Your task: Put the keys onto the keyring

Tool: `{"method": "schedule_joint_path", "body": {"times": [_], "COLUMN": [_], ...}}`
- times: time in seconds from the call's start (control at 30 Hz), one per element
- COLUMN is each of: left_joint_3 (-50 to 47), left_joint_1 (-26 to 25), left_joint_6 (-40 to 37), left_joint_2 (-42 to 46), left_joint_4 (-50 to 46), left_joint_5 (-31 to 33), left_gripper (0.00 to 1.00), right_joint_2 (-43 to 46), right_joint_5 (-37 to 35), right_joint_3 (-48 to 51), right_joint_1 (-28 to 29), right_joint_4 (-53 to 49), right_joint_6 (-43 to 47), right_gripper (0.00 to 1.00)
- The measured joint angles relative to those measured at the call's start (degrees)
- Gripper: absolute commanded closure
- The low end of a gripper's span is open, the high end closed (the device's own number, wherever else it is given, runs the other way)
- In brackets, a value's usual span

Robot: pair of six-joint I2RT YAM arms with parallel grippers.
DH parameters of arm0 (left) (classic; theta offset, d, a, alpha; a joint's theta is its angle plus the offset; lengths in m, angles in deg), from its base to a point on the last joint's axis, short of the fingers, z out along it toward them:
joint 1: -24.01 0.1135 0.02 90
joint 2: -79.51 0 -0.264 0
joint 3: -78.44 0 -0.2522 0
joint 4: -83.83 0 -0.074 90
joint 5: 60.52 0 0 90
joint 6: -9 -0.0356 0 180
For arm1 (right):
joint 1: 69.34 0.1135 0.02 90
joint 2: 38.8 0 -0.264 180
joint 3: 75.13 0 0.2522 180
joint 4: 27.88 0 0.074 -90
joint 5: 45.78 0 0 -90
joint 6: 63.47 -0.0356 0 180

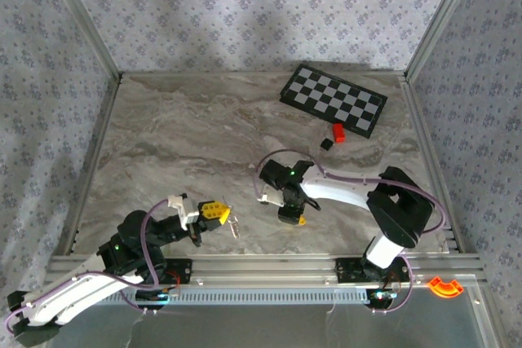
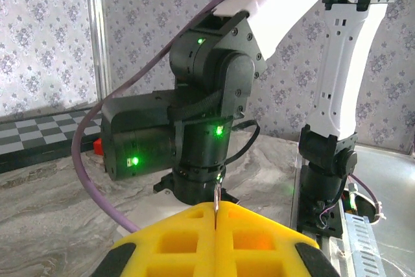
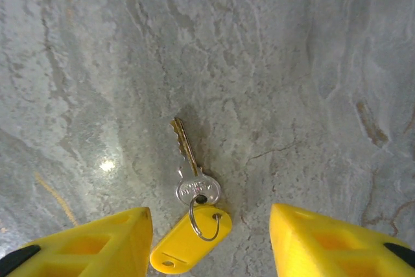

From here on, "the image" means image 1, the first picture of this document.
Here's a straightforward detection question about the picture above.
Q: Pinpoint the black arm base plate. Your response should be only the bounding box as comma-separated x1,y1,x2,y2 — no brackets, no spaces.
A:
134,258,193,287
334,257,411,284

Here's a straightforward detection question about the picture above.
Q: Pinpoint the floral patterned backdrop cloth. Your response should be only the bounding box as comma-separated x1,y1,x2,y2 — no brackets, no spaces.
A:
52,0,470,73
409,0,522,348
0,0,119,348

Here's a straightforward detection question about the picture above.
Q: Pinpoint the orange curved plastic piece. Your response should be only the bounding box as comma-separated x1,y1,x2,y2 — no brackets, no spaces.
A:
427,276,465,299

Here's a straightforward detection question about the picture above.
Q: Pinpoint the red block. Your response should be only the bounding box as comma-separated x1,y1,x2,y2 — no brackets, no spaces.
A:
330,122,347,144

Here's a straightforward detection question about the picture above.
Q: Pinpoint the small circuit board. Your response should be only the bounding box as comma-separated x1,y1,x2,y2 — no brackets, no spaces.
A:
135,289,181,305
366,289,400,304

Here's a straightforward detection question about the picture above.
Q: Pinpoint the silver keyring with chain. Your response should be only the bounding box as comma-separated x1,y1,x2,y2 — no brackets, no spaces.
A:
222,196,242,240

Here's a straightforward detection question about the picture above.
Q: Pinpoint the black grey chessboard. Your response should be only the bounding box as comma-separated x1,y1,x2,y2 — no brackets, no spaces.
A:
278,63,389,139

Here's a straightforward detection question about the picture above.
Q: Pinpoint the aluminium table side rail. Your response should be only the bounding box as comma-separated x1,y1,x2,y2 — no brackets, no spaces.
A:
60,73,123,255
400,73,467,254

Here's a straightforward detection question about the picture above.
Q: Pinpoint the aluminium frame post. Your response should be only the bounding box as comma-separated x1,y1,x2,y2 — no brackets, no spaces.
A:
405,0,487,82
40,0,124,80

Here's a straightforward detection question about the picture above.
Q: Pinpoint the grey metal sheet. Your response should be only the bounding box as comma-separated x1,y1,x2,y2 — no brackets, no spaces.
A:
44,302,490,348

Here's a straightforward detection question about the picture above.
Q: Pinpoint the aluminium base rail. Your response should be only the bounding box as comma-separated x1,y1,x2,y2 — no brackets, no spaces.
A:
48,253,489,288

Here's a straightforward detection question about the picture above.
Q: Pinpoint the grey slotted cable duct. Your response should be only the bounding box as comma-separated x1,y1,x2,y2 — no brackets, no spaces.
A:
122,286,370,306

